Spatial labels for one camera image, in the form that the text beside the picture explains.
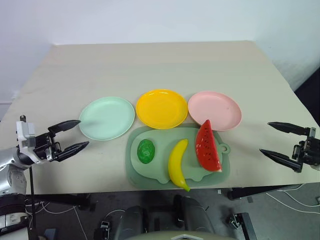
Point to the mint green plate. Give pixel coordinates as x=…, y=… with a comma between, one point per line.
x=107, y=117

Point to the yellow plate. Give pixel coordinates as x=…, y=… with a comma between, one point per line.
x=162, y=108

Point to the yellow banana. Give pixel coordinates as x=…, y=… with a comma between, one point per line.
x=176, y=162

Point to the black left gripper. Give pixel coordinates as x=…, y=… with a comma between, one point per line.
x=46, y=147

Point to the green round fruit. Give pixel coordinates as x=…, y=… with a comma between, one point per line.
x=146, y=151

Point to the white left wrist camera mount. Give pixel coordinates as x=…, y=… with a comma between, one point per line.
x=24, y=136

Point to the green silicone mat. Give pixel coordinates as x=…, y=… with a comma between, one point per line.
x=160, y=155

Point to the black metal stand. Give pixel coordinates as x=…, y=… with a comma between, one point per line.
x=243, y=225

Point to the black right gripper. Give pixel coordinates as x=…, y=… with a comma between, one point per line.
x=311, y=150

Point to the pink plate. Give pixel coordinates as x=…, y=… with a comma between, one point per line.
x=215, y=108

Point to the dark rounded robot shape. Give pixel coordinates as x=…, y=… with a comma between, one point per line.
x=175, y=217

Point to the black table frame bar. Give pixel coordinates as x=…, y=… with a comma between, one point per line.
x=62, y=198
x=262, y=191

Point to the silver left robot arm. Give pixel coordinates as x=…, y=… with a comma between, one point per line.
x=10, y=160

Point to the red watermelon slice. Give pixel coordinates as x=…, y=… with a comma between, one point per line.
x=207, y=150

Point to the black metal bracket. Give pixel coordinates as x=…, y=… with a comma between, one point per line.
x=105, y=228

